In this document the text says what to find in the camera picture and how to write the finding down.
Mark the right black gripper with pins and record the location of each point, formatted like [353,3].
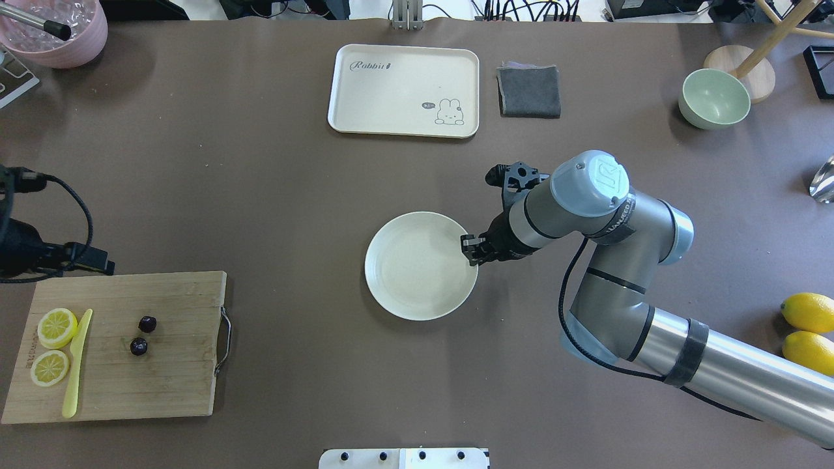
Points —
[502,243]

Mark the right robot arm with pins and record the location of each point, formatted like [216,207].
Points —
[611,321]

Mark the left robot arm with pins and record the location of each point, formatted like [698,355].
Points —
[25,257]

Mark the cream rabbit tray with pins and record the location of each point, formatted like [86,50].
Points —
[405,90]

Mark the dark cherry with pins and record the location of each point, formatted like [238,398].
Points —
[147,324]
[139,346]

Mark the white plate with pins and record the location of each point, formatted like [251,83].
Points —
[415,268]

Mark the grey folded cloth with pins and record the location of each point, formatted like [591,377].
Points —
[529,91]

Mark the light green bowl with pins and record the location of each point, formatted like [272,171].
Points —
[711,99]

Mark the wooden mug tree stand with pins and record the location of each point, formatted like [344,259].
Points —
[751,67]

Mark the yellow lemon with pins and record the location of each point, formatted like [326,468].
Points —
[811,350]
[808,311]

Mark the wooden cutting board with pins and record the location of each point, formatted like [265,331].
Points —
[151,349]

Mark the metal scoop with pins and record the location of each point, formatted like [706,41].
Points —
[821,186]

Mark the lemon slice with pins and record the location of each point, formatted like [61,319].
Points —
[57,328]
[49,368]

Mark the pink bowl with ice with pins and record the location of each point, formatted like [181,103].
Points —
[87,20]

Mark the metal muddler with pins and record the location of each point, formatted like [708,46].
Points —
[60,30]

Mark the white cup rack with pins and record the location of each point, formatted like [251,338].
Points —
[16,78]

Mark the aluminium frame post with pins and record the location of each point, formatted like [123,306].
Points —
[407,15]

